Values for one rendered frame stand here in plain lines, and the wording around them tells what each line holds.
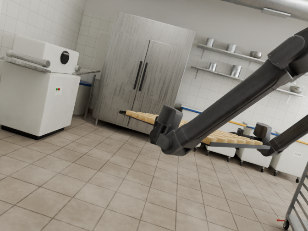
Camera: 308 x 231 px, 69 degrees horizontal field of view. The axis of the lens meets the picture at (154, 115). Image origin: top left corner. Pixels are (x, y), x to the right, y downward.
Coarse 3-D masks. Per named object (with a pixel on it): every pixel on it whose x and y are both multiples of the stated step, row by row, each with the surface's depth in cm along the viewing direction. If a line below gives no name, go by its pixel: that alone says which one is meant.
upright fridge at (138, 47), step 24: (120, 24) 384; (144, 24) 379; (168, 24) 375; (120, 48) 385; (144, 48) 380; (168, 48) 376; (120, 72) 391; (144, 72) 382; (168, 72) 381; (96, 96) 402; (120, 96) 397; (144, 96) 392; (168, 96) 387; (96, 120) 419; (120, 120) 403
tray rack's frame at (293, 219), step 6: (306, 168) 230; (306, 174) 230; (300, 180) 233; (300, 186) 232; (294, 198) 235; (288, 210) 238; (288, 216) 232; (294, 216) 236; (294, 222) 223; (306, 222) 230; (294, 228) 211; (300, 228) 214
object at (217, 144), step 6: (138, 120) 102; (204, 144) 71; (210, 144) 70; (216, 144) 71; (222, 144) 73; (228, 144) 75; (234, 144) 78; (240, 144) 80; (246, 144) 82; (252, 144) 85
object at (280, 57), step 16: (288, 48) 46; (304, 48) 44; (272, 64) 49; (256, 80) 52; (272, 80) 49; (288, 80) 51; (224, 96) 57; (240, 96) 54; (256, 96) 52; (208, 112) 59; (224, 112) 56; (240, 112) 56; (192, 128) 61; (208, 128) 58; (176, 144) 62; (192, 144) 63
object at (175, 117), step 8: (160, 112) 70; (168, 112) 68; (176, 112) 67; (160, 120) 69; (168, 120) 68; (176, 120) 68; (168, 128) 67; (176, 128) 69; (160, 136) 66; (160, 144) 65; (168, 144) 63
